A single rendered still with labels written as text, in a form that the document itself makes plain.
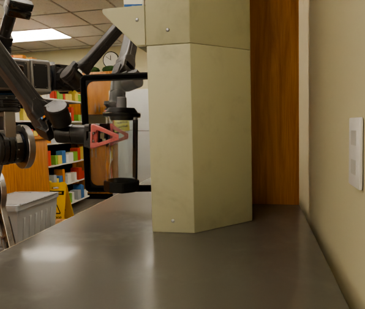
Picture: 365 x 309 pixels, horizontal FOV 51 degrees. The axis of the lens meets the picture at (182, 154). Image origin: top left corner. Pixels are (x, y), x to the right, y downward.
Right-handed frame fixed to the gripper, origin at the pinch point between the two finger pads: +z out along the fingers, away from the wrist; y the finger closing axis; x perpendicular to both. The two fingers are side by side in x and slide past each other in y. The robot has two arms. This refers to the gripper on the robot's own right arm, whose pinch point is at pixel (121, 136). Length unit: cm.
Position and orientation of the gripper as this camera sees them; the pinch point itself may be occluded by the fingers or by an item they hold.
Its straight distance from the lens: 111.3
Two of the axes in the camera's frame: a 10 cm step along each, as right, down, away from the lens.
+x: -0.4, 9.9, 1.0
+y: 1.7, -0.9, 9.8
